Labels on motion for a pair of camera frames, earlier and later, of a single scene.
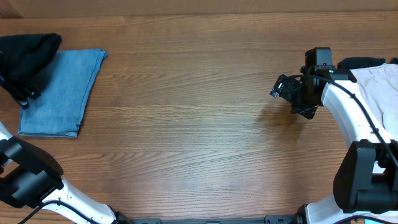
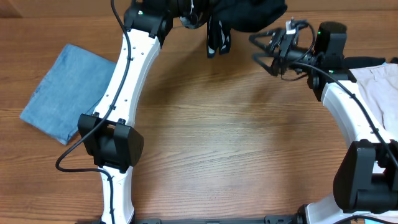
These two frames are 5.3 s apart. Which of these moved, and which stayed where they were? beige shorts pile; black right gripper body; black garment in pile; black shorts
Moved: black right gripper body; black shorts
Stayed: beige shorts pile; black garment in pile
